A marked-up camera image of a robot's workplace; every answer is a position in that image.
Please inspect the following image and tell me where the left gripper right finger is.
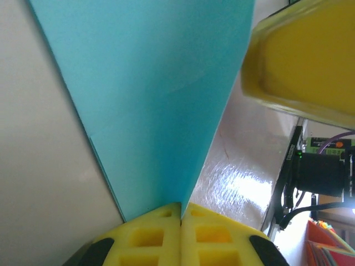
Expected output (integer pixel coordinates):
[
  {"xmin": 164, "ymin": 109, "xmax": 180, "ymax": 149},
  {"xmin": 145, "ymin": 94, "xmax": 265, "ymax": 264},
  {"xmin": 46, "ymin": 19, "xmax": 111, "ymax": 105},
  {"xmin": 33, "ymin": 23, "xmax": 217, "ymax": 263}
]
[{"xmin": 180, "ymin": 203, "xmax": 289, "ymax": 266}]

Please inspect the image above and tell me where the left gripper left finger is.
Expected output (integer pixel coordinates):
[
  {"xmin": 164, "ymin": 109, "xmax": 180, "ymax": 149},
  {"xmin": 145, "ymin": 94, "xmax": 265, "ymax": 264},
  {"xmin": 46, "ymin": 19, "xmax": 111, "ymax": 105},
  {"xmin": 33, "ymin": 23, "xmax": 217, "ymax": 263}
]
[{"xmin": 63, "ymin": 202, "xmax": 182, "ymax": 266}]

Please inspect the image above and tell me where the light blue paper sheet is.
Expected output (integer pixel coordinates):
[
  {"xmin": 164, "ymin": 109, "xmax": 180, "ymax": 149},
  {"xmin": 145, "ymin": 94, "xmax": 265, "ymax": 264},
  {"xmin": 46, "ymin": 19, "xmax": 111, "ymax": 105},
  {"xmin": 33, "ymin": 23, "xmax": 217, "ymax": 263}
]
[{"xmin": 27, "ymin": 0, "xmax": 255, "ymax": 222}]

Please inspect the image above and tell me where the stack of coloured paper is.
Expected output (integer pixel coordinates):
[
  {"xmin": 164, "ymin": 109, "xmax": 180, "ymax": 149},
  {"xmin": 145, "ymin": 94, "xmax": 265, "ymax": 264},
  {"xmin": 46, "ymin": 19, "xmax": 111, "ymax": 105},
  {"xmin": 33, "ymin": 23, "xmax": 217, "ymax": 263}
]
[{"xmin": 306, "ymin": 218, "xmax": 355, "ymax": 266}]

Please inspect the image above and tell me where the aluminium mounting rail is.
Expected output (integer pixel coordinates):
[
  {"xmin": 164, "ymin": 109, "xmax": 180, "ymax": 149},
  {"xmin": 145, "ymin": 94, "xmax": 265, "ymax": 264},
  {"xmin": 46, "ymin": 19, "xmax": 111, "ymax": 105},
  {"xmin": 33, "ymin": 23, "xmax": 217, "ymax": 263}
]
[{"xmin": 259, "ymin": 213, "xmax": 282, "ymax": 246}]

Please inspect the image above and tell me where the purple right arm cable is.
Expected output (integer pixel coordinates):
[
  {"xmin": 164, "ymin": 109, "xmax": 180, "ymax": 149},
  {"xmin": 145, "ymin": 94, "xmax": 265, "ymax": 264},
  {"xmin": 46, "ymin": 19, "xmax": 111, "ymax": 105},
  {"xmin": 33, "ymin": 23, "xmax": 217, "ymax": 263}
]
[{"xmin": 317, "ymin": 131, "xmax": 355, "ymax": 156}]

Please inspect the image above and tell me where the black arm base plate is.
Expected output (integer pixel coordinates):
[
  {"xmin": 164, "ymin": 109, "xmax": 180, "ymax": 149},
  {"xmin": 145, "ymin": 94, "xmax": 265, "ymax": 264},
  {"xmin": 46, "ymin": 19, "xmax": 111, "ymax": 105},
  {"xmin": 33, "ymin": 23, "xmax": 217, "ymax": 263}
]
[{"xmin": 265, "ymin": 126, "xmax": 305, "ymax": 232}]

